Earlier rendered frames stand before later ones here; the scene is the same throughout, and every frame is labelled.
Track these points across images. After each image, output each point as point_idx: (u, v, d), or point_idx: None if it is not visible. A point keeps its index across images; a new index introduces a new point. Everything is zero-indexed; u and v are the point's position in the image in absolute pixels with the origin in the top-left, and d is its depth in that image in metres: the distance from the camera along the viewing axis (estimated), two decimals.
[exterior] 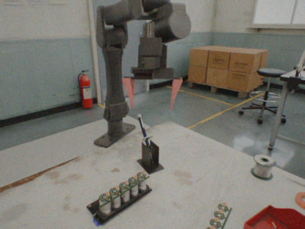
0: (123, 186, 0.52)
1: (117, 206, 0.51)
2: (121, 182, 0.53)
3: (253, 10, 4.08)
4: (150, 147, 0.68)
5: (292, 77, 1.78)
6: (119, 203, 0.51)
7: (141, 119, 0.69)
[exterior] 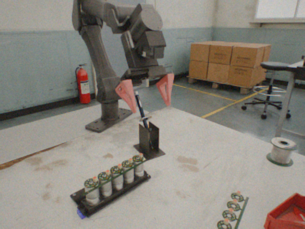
0: (115, 170, 0.42)
1: (108, 195, 0.41)
2: (113, 166, 0.43)
3: (255, 4, 3.98)
4: (148, 129, 0.59)
5: (299, 66, 1.68)
6: (109, 190, 0.41)
7: (138, 97, 0.59)
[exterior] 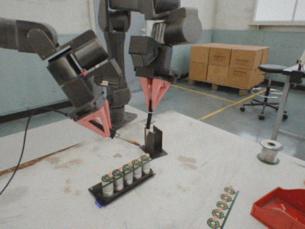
0: (126, 167, 0.50)
1: (120, 188, 0.49)
2: (124, 164, 0.51)
3: (254, 7, 4.06)
4: (148, 126, 0.53)
5: (294, 70, 1.76)
6: (122, 184, 0.49)
7: (152, 89, 0.53)
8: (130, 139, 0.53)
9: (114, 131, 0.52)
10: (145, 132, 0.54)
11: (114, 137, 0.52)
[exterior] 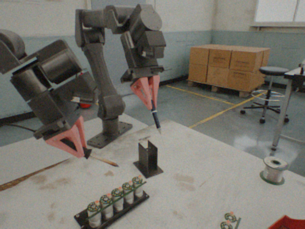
0: (116, 193, 0.45)
1: (109, 217, 0.44)
2: (114, 189, 0.46)
3: (255, 8, 4.01)
4: (159, 124, 0.53)
5: (297, 74, 1.71)
6: (110, 212, 0.44)
7: None
8: (108, 160, 0.48)
9: (89, 150, 0.47)
10: (159, 131, 0.52)
11: (89, 157, 0.47)
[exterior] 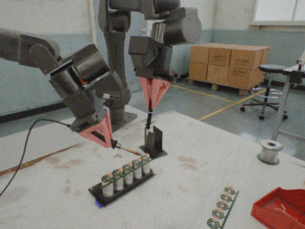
0: (126, 168, 0.50)
1: (120, 188, 0.49)
2: (124, 164, 0.51)
3: (254, 7, 4.06)
4: (148, 126, 0.54)
5: (294, 70, 1.76)
6: (122, 185, 0.49)
7: (152, 89, 0.53)
8: (132, 149, 0.54)
9: (115, 141, 0.53)
10: (146, 131, 0.54)
11: (116, 147, 0.53)
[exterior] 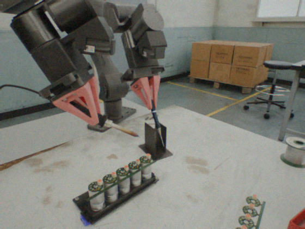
0: (121, 172, 0.39)
1: (113, 199, 0.38)
2: (119, 168, 0.40)
3: (257, 3, 3.95)
4: (159, 124, 0.53)
5: (304, 65, 1.65)
6: (115, 194, 0.38)
7: None
8: (126, 128, 0.41)
9: (104, 116, 0.40)
10: (158, 131, 0.52)
11: (104, 125, 0.40)
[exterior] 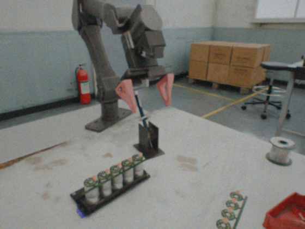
0: (115, 169, 0.42)
1: (107, 194, 0.41)
2: (113, 166, 0.43)
3: (255, 4, 3.98)
4: (148, 128, 0.59)
5: (299, 66, 1.69)
6: (109, 189, 0.41)
7: (138, 97, 0.60)
8: None
9: None
10: None
11: None
